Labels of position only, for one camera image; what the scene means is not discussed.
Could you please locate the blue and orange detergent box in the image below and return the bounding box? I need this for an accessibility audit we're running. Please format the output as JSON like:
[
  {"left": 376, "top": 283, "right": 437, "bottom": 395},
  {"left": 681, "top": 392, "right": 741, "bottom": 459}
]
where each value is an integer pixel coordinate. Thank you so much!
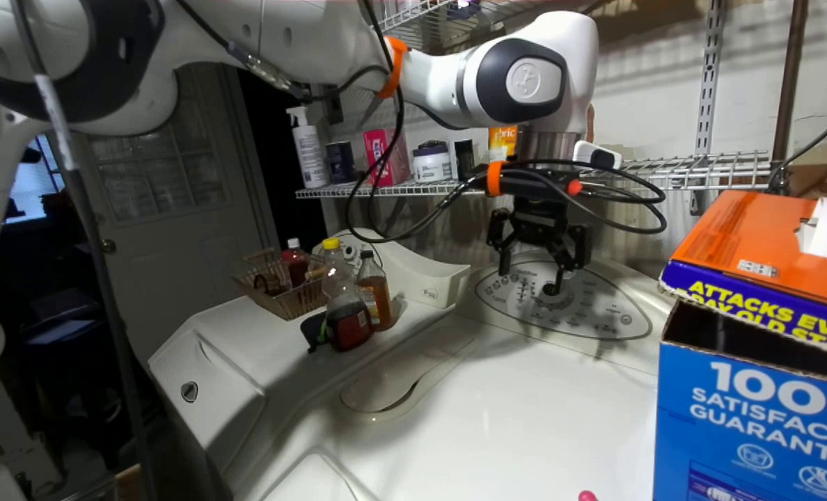
[{"left": 649, "top": 189, "right": 827, "bottom": 501}]

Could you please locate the metal wire shelf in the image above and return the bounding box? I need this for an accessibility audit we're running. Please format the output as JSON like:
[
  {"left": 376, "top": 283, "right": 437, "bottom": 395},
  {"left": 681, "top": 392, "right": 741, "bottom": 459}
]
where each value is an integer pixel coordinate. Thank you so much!
[{"left": 293, "top": 0, "right": 779, "bottom": 205}]

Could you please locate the pink box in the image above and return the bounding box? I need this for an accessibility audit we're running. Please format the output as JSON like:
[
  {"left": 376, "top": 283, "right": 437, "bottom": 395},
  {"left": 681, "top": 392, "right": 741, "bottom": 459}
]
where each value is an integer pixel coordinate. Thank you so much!
[{"left": 362, "top": 125, "right": 412, "bottom": 189}]

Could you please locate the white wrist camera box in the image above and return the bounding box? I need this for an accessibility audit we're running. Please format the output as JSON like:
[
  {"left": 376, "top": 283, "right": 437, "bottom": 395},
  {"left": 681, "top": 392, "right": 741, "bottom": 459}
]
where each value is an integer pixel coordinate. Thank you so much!
[{"left": 570, "top": 136, "right": 625, "bottom": 172}]

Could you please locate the white jar with dark lid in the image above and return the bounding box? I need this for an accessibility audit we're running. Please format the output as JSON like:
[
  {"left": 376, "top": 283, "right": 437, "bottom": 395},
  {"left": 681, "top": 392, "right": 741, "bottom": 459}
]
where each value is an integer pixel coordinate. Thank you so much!
[{"left": 410, "top": 140, "right": 457, "bottom": 186}]

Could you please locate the amber glass bottle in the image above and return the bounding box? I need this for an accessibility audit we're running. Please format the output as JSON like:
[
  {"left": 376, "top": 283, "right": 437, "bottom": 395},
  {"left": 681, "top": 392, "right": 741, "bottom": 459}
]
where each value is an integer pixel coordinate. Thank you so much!
[{"left": 354, "top": 249, "right": 397, "bottom": 333}]

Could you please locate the dark thin pole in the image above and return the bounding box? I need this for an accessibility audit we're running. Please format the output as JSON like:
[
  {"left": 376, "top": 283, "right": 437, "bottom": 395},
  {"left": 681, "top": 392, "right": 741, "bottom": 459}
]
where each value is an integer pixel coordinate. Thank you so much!
[{"left": 7, "top": 0, "right": 160, "bottom": 501}]

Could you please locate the white box handle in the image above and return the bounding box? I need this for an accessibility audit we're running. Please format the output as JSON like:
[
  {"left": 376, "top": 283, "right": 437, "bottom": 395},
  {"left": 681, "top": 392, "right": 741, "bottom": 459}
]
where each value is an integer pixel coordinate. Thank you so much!
[{"left": 794, "top": 194, "right": 827, "bottom": 261}]

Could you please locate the white washer holding bottles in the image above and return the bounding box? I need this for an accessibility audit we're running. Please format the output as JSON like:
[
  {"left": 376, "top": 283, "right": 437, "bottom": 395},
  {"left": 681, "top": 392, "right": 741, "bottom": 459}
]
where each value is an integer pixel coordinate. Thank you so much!
[{"left": 145, "top": 229, "right": 475, "bottom": 453}]

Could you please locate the brown vertical pipe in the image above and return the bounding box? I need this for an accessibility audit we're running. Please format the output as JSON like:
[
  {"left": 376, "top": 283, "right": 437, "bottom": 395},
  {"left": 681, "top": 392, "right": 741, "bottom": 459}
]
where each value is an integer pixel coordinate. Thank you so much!
[{"left": 765, "top": 0, "right": 813, "bottom": 194}]

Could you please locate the wicker basket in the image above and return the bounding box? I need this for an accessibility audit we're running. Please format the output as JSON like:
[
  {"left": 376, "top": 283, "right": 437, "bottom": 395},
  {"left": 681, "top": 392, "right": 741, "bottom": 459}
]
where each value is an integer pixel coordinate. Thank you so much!
[{"left": 233, "top": 246, "right": 330, "bottom": 324}]

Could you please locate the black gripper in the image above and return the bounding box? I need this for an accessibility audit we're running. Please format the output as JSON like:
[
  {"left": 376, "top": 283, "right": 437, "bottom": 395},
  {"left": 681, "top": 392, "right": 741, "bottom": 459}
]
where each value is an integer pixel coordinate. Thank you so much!
[{"left": 488, "top": 204, "right": 591, "bottom": 300}]

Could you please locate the cream oval dispenser cover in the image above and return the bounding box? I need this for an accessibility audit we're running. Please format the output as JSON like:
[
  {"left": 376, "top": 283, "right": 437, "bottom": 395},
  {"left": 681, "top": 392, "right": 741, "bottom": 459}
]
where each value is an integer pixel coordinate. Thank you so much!
[{"left": 336, "top": 361, "right": 453, "bottom": 427}]

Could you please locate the clear bottle with red label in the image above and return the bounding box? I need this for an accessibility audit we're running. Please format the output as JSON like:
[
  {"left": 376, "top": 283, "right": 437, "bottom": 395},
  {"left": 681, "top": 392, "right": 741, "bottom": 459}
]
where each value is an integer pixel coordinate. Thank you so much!
[{"left": 319, "top": 235, "right": 376, "bottom": 356}]

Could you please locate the white washer with control panel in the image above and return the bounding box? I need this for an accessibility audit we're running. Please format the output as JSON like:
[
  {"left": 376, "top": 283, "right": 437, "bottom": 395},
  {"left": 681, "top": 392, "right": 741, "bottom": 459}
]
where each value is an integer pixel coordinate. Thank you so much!
[{"left": 215, "top": 254, "right": 687, "bottom": 501}]

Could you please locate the dark pouch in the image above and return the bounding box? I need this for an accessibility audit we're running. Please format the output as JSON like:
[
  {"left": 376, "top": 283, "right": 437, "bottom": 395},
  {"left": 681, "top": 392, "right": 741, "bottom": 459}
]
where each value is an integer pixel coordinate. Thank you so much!
[{"left": 298, "top": 310, "right": 334, "bottom": 356}]

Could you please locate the dark small jar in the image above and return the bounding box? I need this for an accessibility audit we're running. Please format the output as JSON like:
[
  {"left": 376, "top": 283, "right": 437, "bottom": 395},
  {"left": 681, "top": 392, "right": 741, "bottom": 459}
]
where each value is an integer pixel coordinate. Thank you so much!
[{"left": 323, "top": 140, "right": 358, "bottom": 186}]

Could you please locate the white pump bottle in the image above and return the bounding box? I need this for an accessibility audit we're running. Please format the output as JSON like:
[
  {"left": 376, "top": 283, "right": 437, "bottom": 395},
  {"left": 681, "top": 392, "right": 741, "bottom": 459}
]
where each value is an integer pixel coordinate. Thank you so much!
[{"left": 283, "top": 102, "right": 330, "bottom": 193}]

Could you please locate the grey door with window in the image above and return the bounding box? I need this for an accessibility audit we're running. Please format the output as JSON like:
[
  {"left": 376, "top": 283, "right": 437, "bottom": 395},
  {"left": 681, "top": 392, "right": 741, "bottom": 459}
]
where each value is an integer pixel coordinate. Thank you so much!
[{"left": 75, "top": 61, "right": 280, "bottom": 364}]

